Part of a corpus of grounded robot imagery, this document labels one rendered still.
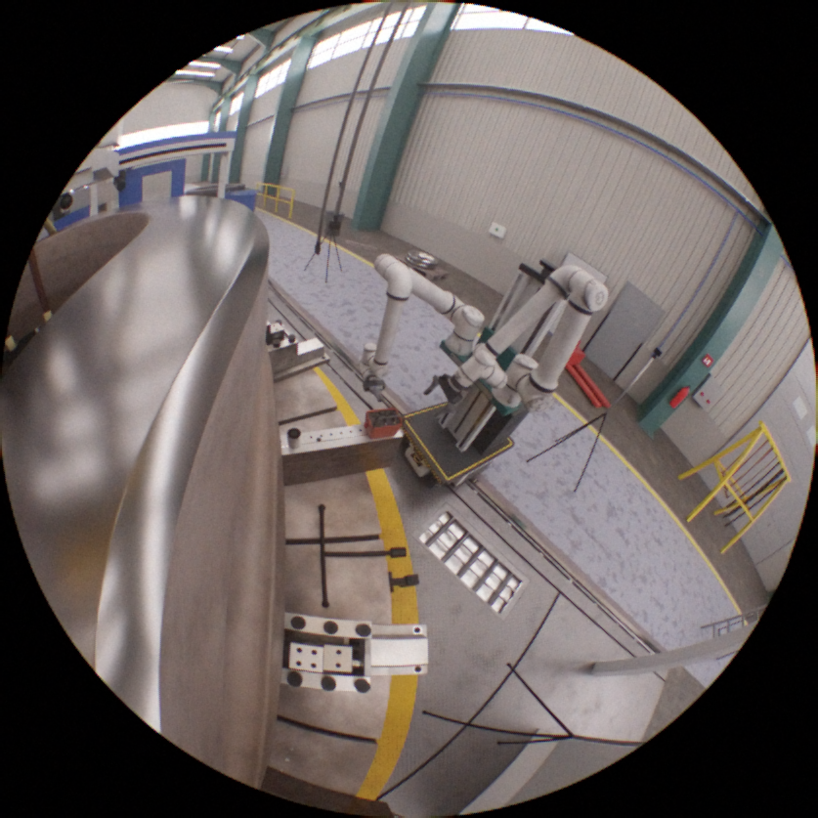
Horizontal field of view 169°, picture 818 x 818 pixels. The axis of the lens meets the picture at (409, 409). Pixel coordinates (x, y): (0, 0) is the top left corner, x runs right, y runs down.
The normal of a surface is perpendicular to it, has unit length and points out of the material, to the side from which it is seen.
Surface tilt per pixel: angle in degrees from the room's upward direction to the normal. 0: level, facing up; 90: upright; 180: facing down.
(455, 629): 0
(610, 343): 90
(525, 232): 90
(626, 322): 90
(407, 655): 0
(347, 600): 0
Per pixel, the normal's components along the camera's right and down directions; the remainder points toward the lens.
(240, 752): 0.65, -0.48
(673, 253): -0.68, 0.39
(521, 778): -0.19, -0.91
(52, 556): 0.27, -0.66
